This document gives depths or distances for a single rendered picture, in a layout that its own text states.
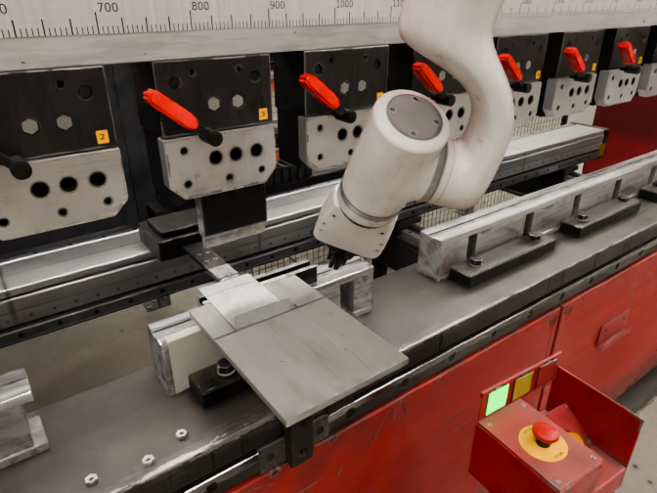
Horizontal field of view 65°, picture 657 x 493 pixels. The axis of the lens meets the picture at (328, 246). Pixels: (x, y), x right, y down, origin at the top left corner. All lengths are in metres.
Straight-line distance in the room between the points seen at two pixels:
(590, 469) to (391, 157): 0.58
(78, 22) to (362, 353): 0.48
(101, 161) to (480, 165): 0.41
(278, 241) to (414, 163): 0.61
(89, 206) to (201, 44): 0.22
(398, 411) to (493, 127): 0.58
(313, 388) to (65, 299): 0.52
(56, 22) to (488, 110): 0.43
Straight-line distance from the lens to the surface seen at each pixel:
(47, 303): 0.98
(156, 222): 0.98
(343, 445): 0.92
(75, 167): 0.62
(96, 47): 0.61
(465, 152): 0.59
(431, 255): 1.07
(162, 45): 0.63
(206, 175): 0.67
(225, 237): 0.76
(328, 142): 0.76
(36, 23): 0.60
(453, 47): 0.51
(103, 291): 1.00
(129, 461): 0.75
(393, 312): 0.97
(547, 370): 1.00
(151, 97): 0.59
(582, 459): 0.92
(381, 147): 0.53
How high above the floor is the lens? 1.41
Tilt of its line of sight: 26 degrees down
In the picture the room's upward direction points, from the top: straight up
